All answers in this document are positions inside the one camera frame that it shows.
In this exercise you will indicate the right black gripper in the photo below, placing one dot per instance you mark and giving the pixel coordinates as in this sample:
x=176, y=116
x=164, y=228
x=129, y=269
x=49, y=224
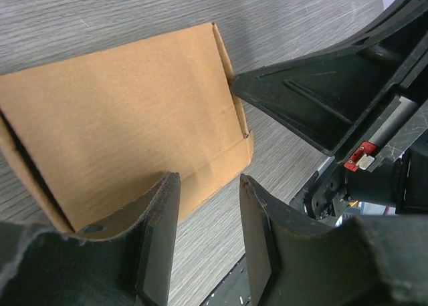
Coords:
x=330, y=101

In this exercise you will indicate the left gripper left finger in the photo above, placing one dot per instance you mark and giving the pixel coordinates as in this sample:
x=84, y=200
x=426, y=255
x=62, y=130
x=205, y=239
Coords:
x=123, y=259

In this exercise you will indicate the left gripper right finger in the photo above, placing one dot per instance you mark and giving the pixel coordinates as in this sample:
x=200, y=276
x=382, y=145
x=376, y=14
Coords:
x=396, y=252

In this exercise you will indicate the brown cardboard box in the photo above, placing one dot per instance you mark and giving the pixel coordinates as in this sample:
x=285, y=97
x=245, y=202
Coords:
x=90, y=134

